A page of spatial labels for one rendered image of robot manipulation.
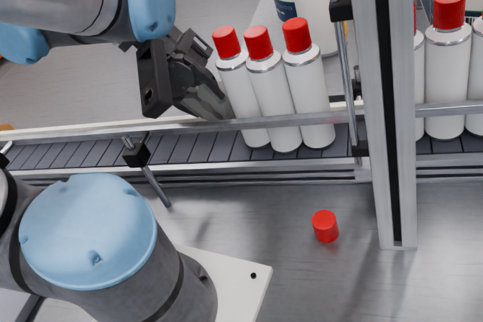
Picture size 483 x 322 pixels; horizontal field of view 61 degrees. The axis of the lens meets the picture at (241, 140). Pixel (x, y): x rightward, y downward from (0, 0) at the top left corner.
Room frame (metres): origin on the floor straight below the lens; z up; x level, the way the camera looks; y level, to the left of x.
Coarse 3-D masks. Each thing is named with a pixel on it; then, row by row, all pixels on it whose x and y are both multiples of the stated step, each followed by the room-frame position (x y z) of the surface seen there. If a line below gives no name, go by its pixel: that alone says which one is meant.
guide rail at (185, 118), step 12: (336, 108) 0.50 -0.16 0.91; (360, 108) 0.48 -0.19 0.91; (132, 120) 0.68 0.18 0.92; (144, 120) 0.66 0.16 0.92; (156, 120) 0.65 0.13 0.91; (168, 120) 0.63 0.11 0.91; (180, 120) 0.62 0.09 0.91; (192, 120) 0.61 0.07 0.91; (204, 120) 0.60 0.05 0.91; (0, 132) 0.83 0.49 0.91; (12, 132) 0.81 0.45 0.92; (24, 132) 0.79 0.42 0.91; (36, 132) 0.78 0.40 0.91; (48, 132) 0.76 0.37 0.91
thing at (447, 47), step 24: (456, 0) 0.39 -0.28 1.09; (432, 24) 0.42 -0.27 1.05; (456, 24) 0.39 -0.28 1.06; (432, 48) 0.40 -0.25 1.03; (456, 48) 0.38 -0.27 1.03; (432, 72) 0.40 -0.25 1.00; (456, 72) 0.38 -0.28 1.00; (432, 96) 0.39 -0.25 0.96; (456, 96) 0.38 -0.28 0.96; (432, 120) 0.39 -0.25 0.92; (456, 120) 0.38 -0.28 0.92
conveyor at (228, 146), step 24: (24, 144) 0.80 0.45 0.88; (48, 144) 0.77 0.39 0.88; (72, 144) 0.73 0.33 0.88; (96, 144) 0.70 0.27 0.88; (120, 144) 0.67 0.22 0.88; (168, 144) 0.61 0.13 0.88; (192, 144) 0.59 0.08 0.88; (216, 144) 0.56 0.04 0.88; (240, 144) 0.54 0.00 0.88; (336, 144) 0.45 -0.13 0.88; (432, 144) 0.38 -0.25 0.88; (456, 144) 0.37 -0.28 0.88; (480, 144) 0.35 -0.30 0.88; (24, 168) 0.71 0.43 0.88; (48, 168) 0.68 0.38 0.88
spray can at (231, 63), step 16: (224, 32) 0.53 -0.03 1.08; (224, 48) 0.52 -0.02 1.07; (240, 48) 0.53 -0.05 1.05; (224, 64) 0.52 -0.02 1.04; (240, 64) 0.51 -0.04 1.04; (224, 80) 0.52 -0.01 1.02; (240, 80) 0.51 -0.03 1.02; (240, 96) 0.51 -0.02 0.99; (240, 112) 0.51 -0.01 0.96; (256, 112) 0.51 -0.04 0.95; (256, 144) 0.51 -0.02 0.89
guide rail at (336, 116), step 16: (320, 112) 0.44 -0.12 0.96; (336, 112) 0.43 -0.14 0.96; (416, 112) 0.38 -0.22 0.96; (432, 112) 0.37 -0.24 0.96; (448, 112) 0.36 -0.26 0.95; (464, 112) 0.35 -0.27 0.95; (480, 112) 0.34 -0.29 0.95; (128, 128) 0.58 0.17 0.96; (144, 128) 0.57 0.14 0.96; (160, 128) 0.55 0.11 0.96; (176, 128) 0.53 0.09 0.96; (192, 128) 0.52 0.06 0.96; (208, 128) 0.51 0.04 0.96; (224, 128) 0.50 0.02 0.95; (240, 128) 0.49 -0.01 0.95; (256, 128) 0.48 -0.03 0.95; (0, 144) 0.71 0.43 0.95; (16, 144) 0.69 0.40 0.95
